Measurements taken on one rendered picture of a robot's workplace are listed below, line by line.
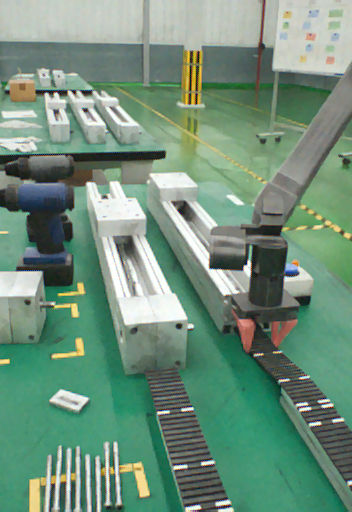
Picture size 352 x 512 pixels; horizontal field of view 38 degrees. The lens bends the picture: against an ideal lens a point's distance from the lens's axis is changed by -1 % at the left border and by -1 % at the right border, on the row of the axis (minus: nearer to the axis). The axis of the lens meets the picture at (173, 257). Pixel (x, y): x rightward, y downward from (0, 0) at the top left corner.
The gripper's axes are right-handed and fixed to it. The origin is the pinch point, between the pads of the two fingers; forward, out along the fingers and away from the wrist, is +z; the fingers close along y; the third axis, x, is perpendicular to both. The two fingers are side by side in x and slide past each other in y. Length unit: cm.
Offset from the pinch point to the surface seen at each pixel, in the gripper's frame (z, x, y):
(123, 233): -8.6, -38.0, 18.8
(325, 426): -2.1, 23.8, 0.4
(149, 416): 0.9, 13.3, 22.3
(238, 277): -4.7, -18.4, -2.1
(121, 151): 0, -175, 1
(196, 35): -66, -994, -257
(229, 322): -1.7, -6.0, 3.8
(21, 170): -19, -60, 41
